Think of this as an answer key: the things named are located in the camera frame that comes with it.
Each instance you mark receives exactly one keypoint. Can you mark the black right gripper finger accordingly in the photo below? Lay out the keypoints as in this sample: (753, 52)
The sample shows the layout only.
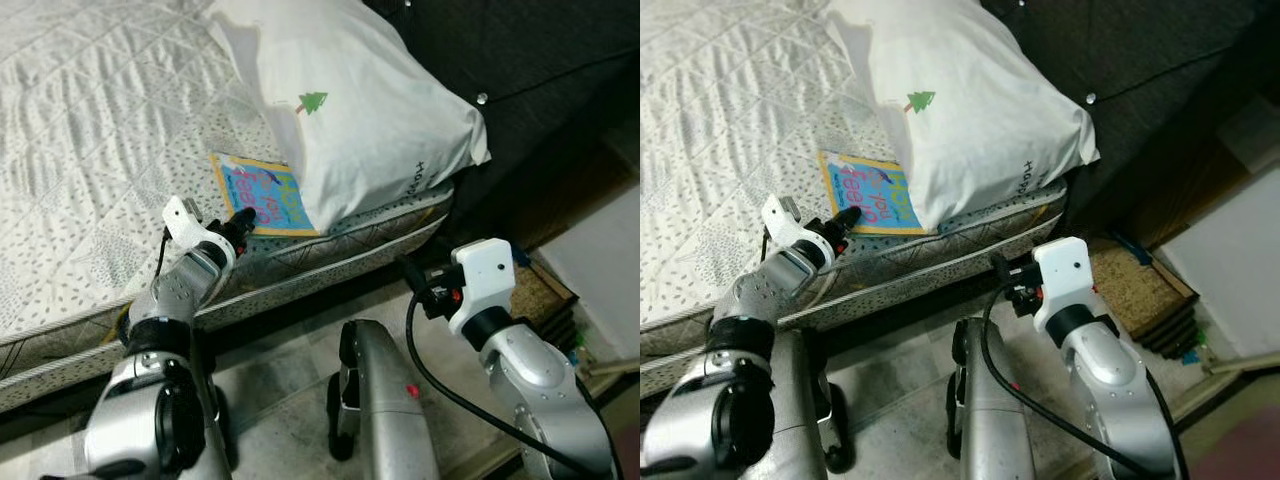
(409, 270)
(1001, 266)

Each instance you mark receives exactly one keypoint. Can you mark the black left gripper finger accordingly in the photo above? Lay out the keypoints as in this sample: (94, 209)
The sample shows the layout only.
(850, 216)
(246, 217)

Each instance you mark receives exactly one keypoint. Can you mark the colourful children's book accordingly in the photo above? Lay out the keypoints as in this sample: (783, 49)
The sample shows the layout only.
(860, 185)
(250, 190)

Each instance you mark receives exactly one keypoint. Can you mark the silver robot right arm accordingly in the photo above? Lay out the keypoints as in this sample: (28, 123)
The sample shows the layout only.
(540, 380)
(1115, 380)

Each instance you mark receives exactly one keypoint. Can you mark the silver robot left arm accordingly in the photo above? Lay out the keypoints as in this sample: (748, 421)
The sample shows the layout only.
(730, 400)
(150, 400)

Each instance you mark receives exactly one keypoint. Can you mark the brown mat stack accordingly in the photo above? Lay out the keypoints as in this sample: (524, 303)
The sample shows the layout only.
(545, 295)
(1140, 295)

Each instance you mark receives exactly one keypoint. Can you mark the grey robot right leg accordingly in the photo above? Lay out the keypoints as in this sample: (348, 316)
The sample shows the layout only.
(990, 400)
(385, 400)

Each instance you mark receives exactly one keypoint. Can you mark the white pillow with green tree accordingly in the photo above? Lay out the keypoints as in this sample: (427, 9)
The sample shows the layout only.
(370, 120)
(980, 120)

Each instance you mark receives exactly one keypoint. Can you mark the grey quilted mattress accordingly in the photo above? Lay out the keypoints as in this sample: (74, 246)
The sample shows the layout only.
(100, 120)
(730, 110)

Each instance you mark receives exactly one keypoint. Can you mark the black tufted headboard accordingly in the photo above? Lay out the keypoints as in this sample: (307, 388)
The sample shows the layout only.
(1160, 70)
(540, 70)

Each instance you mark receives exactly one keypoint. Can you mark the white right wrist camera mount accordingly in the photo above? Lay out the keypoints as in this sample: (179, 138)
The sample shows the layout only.
(1062, 280)
(482, 280)

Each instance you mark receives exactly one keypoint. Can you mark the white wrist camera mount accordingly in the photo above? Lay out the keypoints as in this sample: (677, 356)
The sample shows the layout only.
(782, 215)
(482, 280)
(1062, 280)
(183, 218)

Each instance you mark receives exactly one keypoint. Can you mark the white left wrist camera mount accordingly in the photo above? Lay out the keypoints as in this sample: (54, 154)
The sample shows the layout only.
(782, 215)
(183, 218)

